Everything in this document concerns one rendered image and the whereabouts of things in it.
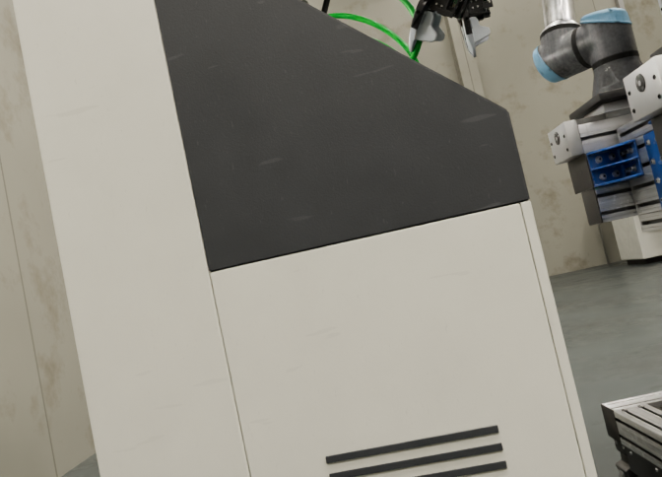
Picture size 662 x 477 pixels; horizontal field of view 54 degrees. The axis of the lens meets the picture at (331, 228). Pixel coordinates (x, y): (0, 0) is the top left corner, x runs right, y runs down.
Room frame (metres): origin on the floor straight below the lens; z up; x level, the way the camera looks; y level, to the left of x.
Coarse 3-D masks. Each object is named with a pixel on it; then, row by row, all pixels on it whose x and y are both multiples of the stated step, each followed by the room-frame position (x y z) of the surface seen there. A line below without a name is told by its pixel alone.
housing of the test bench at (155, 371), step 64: (64, 0) 1.19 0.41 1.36; (128, 0) 1.18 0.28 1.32; (64, 64) 1.19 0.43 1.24; (128, 64) 1.18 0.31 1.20; (64, 128) 1.20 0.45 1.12; (128, 128) 1.18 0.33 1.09; (64, 192) 1.20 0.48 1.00; (128, 192) 1.18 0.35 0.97; (192, 192) 1.17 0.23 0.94; (64, 256) 1.20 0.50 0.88; (128, 256) 1.19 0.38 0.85; (192, 256) 1.17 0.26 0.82; (128, 320) 1.19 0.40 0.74; (192, 320) 1.18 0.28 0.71; (128, 384) 1.19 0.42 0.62; (192, 384) 1.18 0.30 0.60; (128, 448) 1.20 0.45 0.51; (192, 448) 1.18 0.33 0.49
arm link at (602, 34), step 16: (592, 16) 1.65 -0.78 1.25; (608, 16) 1.63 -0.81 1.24; (624, 16) 1.63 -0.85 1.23; (576, 32) 1.70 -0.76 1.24; (592, 32) 1.65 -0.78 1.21; (608, 32) 1.63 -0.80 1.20; (624, 32) 1.62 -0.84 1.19; (576, 48) 1.70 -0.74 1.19; (592, 48) 1.67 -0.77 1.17; (608, 48) 1.63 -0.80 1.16; (624, 48) 1.62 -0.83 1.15; (592, 64) 1.69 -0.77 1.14
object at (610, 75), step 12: (600, 60) 1.65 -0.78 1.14; (612, 60) 1.63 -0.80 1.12; (624, 60) 1.62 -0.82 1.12; (636, 60) 1.63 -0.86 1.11; (600, 72) 1.66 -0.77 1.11; (612, 72) 1.63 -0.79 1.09; (624, 72) 1.62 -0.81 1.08; (600, 84) 1.65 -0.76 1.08; (612, 84) 1.63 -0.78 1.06; (624, 84) 1.61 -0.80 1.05
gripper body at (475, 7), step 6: (474, 0) 1.53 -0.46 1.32; (480, 0) 1.53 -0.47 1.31; (486, 0) 1.54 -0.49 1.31; (468, 6) 1.54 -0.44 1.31; (474, 6) 1.53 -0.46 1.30; (480, 6) 1.53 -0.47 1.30; (486, 6) 1.52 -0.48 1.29; (492, 6) 1.52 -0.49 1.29; (474, 12) 1.53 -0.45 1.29; (480, 12) 1.53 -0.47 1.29; (486, 12) 1.56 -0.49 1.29; (480, 18) 1.58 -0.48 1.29; (462, 24) 1.58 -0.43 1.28
